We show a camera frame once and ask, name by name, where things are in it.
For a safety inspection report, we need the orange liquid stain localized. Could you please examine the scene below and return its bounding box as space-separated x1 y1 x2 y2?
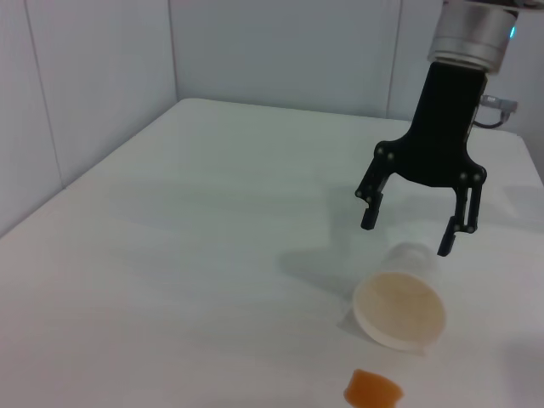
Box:
343 368 404 408

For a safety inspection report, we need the white paper cup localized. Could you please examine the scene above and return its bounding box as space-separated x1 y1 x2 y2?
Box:
351 241 448 354

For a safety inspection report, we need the right arm grey cable connector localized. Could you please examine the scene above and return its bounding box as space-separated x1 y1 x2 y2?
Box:
473 93 519 129

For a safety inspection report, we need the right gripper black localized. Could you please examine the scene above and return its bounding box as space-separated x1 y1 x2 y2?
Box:
354 61 489 258

